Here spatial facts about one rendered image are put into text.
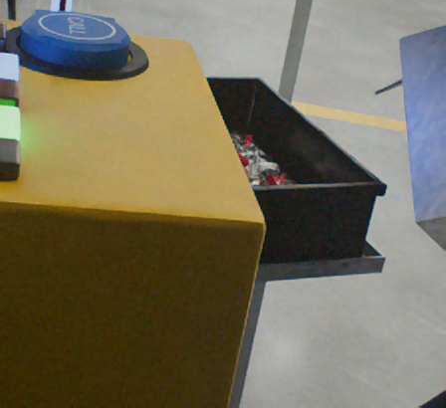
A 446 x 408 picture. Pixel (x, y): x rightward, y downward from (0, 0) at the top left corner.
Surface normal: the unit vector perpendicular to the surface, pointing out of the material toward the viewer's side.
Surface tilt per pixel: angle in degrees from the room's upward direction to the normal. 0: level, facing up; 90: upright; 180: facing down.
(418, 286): 0
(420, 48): 56
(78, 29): 0
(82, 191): 0
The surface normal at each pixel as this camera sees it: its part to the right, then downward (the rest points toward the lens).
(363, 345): 0.18, -0.89
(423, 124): -0.48, -0.35
